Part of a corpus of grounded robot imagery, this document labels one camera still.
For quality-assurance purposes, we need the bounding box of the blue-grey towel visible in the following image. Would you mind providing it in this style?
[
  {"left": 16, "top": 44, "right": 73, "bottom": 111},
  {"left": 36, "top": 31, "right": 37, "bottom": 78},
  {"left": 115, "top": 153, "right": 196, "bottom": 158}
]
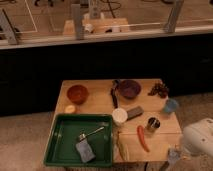
[{"left": 167, "top": 148, "right": 181, "bottom": 165}]

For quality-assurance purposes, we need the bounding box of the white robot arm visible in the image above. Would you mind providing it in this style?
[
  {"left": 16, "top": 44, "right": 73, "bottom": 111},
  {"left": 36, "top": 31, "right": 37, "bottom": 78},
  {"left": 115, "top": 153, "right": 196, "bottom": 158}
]
[{"left": 181, "top": 118, "right": 213, "bottom": 157}]

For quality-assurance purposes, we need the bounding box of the black brush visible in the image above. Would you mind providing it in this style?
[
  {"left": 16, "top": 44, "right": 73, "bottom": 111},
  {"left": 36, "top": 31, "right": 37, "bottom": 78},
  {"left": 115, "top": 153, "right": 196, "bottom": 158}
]
[{"left": 110, "top": 80, "right": 119, "bottom": 109}]

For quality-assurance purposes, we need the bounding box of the purple bowl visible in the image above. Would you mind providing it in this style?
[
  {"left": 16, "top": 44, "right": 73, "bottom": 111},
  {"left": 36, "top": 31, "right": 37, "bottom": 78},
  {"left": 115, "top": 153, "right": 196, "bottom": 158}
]
[{"left": 118, "top": 80, "right": 141, "bottom": 99}]

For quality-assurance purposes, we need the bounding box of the orange bowl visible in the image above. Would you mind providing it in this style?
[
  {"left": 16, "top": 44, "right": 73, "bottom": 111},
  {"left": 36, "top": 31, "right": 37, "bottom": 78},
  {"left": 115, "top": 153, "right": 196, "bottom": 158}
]
[{"left": 67, "top": 85, "right": 89, "bottom": 105}]

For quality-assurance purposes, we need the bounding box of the white cup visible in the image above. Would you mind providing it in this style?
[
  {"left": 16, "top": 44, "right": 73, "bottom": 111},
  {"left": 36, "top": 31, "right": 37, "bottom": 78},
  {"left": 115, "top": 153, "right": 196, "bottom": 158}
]
[{"left": 112, "top": 108, "right": 128, "bottom": 126}]

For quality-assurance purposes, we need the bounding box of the grey block eraser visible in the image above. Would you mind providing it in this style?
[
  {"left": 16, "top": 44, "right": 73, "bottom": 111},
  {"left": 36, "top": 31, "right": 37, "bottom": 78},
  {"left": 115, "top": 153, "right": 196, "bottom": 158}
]
[{"left": 127, "top": 106, "right": 144, "bottom": 120}]

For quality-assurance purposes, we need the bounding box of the small yellow round object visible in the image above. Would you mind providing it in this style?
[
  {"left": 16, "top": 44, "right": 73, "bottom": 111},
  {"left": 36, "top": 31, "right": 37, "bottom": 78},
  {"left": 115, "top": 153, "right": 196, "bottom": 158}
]
[{"left": 65, "top": 105, "right": 77, "bottom": 114}]

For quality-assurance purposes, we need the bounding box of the red chili pepper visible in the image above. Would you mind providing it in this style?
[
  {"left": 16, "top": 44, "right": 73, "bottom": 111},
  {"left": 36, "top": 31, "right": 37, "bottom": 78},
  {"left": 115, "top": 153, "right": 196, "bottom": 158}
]
[{"left": 137, "top": 125, "right": 150, "bottom": 152}]

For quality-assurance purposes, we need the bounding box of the dark grape bunch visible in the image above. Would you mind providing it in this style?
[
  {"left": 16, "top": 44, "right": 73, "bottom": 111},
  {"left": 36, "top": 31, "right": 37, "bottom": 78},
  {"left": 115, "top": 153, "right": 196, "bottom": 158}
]
[{"left": 148, "top": 83, "right": 169, "bottom": 98}]

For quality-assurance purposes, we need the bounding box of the yellow-green banana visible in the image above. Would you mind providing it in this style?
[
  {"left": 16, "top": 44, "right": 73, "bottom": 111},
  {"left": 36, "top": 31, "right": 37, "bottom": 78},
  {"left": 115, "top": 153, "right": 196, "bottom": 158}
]
[{"left": 117, "top": 134, "right": 129, "bottom": 162}]

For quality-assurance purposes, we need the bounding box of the metal spoon in tray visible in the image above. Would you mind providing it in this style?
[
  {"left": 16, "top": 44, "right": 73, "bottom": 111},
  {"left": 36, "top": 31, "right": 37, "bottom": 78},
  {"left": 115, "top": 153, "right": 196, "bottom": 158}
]
[{"left": 77, "top": 127, "right": 104, "bottom": 141}]

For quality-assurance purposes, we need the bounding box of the metal can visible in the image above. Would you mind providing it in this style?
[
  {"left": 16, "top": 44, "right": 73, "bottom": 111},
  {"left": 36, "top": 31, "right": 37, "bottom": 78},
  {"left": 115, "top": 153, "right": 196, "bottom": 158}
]
[{"left": 147, "top": 117, "right": 160, "bottom": 133}]

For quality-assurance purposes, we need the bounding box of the wooden table in background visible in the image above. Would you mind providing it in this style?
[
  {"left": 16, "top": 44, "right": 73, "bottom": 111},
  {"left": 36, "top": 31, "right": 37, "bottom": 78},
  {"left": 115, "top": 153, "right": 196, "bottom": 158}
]
[{"left": 63, "top": 18, "right": 130, "bottom": 35}]

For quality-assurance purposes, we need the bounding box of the light blue cup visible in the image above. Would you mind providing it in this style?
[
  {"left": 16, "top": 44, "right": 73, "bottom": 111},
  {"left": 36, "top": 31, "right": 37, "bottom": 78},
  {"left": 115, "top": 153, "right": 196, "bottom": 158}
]
[{"left": 163, "top": 98, "right": 179, "bottom": 114}]

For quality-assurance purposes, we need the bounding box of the blue sponge in tray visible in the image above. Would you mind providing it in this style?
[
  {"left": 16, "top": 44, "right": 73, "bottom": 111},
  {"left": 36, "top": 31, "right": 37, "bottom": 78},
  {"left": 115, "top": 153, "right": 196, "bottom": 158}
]
[{"left": 76, "top": 139, "right": 95, "bottom": 163}]

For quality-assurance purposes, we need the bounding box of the green plastic tray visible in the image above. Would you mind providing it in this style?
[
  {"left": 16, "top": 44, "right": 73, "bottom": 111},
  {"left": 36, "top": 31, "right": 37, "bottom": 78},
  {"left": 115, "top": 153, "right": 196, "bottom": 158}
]
[{"left": 44, "top": 114, "right": 113, "bottom": 167}]

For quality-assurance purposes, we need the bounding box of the grey metal post middle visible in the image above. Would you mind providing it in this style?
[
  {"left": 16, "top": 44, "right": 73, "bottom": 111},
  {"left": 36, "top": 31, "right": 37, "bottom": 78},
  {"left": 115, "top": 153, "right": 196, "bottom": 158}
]
[{"left": 71, "top": 4, "right": 84, "bottom": 40}]

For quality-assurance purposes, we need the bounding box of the grey metal post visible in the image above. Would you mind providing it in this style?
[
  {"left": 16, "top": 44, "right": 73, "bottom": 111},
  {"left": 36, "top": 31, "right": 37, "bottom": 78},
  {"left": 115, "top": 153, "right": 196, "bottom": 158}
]
[
  {"left": 164, "top": 0, "right": 184, "bottom": 33},
  {"left": 0, "top": 8, "right": 18, "bottom": 45},
  {"left": 71, "top": 4, "right": 84, "bottom": 40}
]

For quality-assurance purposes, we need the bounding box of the grey metal post right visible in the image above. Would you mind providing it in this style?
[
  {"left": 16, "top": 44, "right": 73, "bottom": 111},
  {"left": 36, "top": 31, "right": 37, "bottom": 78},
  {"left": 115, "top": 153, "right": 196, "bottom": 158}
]
[{"left": 164, "top": 0, "right": 184, "bottom": 33}]

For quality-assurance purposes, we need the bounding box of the grey metal post left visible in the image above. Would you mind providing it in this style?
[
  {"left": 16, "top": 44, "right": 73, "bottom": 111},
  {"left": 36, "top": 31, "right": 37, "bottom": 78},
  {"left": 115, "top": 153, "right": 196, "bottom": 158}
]
[{"left": 0, "top": 8, "right": 18, "bottom": 45}]

